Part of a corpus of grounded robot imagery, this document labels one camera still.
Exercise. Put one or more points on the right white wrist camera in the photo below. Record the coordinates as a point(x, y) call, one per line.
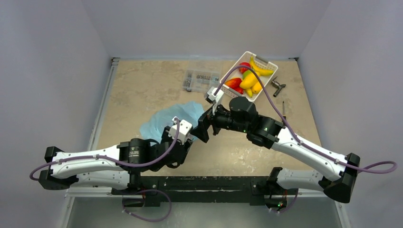
point(214, 96)

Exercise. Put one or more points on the light blue plastic bag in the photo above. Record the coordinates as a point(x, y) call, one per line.
point(154, 127)

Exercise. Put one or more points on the black yellow screwdriver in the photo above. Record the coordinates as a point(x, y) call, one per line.
point(284, 110)

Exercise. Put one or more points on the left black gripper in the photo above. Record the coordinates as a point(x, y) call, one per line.
point(166, 137)

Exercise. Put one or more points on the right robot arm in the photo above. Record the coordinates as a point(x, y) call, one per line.
point(333, 174)

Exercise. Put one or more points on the white plastic basket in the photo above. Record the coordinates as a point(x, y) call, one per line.
point(264, 80)

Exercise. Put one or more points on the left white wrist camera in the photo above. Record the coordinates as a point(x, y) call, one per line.
point(181, 130)

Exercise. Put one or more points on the small yellow fake mango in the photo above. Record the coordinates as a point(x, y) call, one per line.
point(256, 88)

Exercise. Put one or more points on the large yellow fake mango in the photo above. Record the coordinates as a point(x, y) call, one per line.
point(249, 80)

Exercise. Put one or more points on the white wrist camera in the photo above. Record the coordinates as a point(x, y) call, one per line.
point(181, 130)
point(214, 96)

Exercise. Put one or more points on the clear plastic screw box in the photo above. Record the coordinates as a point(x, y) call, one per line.
point(200, 81)

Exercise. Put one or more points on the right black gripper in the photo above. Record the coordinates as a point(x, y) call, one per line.
point(209, 121)

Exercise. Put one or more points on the red fake apple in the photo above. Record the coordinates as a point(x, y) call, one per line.
point(242, 70)

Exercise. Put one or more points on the red fake strawberry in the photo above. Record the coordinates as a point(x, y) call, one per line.
point(239, 90)

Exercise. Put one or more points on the black metal base rail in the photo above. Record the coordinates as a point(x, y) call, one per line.
point(254, 190)

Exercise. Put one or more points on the grey metal tool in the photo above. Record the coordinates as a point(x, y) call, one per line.
point(278, 86)

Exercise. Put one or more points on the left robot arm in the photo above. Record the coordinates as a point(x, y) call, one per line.
point(118, 166)

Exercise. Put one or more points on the green fake mango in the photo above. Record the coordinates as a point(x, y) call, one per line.
point(248, 75)

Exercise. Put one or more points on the red orange fake mango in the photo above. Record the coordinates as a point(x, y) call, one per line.
point(233, 83)

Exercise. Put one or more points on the small yellow fake banana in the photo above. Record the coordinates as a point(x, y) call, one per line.
point(249, 92)

